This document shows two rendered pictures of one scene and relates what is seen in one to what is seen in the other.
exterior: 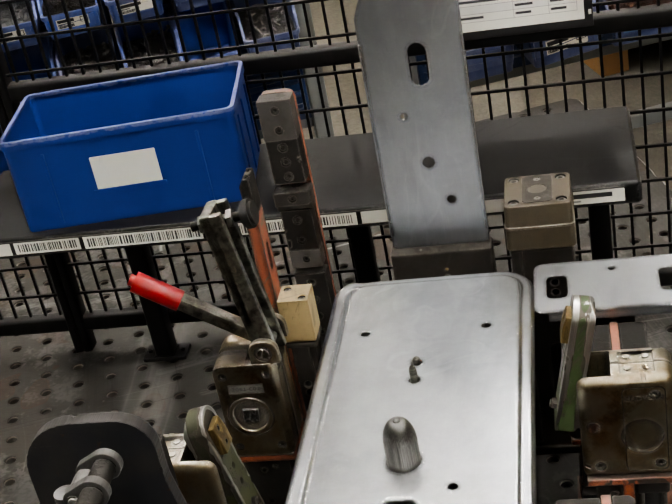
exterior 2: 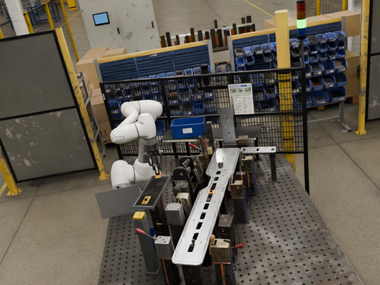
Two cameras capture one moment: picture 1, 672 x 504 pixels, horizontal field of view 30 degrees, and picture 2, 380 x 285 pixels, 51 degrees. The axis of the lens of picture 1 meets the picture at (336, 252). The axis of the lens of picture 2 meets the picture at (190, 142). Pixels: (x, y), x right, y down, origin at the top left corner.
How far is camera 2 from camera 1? 201 cm
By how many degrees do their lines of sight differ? 6
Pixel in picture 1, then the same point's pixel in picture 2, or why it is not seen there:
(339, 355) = (214, 156)
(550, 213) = (244, 140)
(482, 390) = (230, 160)
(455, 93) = (232, 124)
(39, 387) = (169, 163)
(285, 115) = (210, 125)
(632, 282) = (253, 150)
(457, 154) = (232, 132)
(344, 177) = (217, 134)
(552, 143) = (247, 130)
